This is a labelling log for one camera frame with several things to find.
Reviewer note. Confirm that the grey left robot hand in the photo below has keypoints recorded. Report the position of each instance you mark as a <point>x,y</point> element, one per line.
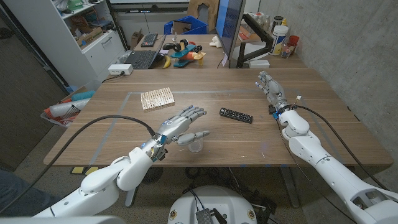
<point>175,126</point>

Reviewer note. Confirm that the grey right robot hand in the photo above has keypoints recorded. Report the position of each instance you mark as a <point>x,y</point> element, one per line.
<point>275,93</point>

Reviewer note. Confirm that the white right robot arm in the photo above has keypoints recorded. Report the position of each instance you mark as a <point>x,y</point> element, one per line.
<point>332,174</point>

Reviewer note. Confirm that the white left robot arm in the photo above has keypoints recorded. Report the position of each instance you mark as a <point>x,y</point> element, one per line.
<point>102,180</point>

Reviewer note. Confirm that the clear plastic measuring cup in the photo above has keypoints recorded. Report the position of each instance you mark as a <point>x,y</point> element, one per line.
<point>196,148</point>

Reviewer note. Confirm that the black TV remote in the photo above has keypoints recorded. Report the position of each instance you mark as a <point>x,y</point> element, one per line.
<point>236,115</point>

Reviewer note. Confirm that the red cup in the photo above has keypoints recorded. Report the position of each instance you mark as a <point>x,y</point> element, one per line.
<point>293,40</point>

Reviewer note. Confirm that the small white box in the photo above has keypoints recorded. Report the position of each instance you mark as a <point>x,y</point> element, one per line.
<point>259,63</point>

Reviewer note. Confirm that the clear glass jar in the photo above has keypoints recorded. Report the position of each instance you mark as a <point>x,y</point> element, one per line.
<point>286,51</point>

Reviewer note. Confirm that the white labelled canister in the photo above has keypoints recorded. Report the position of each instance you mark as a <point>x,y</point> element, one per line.
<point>278,40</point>

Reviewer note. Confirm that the black round fan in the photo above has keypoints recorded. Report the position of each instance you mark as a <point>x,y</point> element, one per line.
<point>152,175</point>

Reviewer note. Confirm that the yellow banana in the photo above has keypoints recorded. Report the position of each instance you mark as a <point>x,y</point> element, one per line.
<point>167,63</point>

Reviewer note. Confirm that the dark lidded bottle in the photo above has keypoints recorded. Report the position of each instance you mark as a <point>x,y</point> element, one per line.
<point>277,22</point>

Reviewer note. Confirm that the colourful toy airplane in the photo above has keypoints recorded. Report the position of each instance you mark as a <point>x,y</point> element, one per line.
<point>186,54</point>

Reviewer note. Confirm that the black laptop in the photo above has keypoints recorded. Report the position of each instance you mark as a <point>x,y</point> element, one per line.
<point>141,59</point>

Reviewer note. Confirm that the white figurine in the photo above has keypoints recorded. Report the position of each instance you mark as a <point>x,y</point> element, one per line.
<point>215,42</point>

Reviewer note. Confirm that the white power strip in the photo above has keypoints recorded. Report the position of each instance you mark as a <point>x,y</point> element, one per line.
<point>119,69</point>

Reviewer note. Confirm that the black computer mouse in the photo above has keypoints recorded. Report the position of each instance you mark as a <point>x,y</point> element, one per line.
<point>168,46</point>

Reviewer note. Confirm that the black computer monitor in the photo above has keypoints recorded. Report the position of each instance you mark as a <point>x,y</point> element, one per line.
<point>228,25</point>

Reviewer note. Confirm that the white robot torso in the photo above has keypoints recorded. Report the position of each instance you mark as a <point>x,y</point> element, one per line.
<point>214,199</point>

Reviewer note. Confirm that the grey table leg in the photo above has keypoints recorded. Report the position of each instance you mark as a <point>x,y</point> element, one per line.
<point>130,199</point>
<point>290,189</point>

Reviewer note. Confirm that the black keyboard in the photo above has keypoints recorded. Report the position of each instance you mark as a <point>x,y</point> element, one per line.
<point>149,40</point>

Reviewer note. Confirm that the small open cardboard box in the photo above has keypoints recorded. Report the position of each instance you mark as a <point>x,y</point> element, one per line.
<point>136,39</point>

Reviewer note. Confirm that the grey heatsink box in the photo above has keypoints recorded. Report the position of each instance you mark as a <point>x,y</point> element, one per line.
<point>203,217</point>

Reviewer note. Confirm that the teal foam roll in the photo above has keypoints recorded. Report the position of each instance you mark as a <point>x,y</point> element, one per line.
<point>82,95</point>

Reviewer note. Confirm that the blue plastic bin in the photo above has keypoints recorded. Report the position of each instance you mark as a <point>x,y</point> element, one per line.
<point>199,28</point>

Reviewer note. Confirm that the brown wooden panel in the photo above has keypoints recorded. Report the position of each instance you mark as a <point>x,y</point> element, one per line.
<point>194,7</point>

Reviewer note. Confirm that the cardboard box with label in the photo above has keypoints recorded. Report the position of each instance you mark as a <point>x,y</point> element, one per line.
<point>90,36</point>

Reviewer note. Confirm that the white shelf cabinet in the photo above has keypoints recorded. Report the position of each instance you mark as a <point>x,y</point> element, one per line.
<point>53,40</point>

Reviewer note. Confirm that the person's leg in jeans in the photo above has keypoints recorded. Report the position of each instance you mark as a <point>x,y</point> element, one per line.
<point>18,193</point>

